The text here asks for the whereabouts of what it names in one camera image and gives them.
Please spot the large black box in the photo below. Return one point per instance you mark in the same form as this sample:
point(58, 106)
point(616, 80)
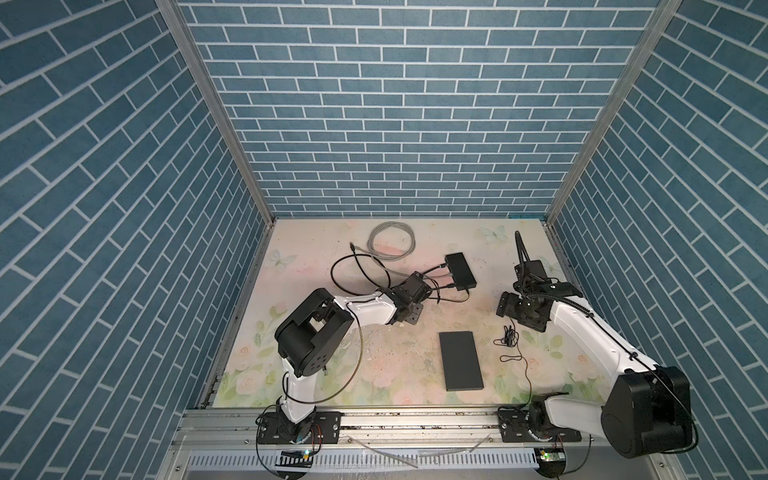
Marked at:
point(460, 361)

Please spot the aluminium front rail frame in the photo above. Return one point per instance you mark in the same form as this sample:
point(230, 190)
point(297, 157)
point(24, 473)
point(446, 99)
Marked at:
point(394, 442)

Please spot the aluminium corner post right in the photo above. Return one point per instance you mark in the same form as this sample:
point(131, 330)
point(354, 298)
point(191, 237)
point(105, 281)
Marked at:
point(657, 24)

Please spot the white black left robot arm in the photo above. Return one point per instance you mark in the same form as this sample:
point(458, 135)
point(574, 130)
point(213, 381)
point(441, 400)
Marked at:
point(310, 336)

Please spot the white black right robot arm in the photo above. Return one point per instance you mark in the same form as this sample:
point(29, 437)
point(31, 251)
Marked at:
point(648, 408)

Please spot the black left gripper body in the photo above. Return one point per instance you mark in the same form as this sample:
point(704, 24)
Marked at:
point(414, 312)

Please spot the aluminium corner post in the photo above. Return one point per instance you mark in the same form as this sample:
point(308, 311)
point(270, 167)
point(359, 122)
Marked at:
point(657, 24)
point(173, 17)

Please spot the aluminium corner post left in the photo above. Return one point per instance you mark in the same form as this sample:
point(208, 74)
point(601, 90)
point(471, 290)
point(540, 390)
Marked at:
point(173, 17)

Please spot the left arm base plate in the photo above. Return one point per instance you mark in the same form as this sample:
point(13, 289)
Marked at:
point(275, 428)

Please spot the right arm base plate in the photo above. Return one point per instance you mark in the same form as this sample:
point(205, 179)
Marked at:
point(515, 427)

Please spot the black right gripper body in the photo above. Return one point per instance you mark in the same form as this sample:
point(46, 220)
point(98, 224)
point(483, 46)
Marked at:
point(517, 307)

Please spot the black power adapter with cord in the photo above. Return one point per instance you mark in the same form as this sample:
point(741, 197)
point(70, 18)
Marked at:
point(449, 296)

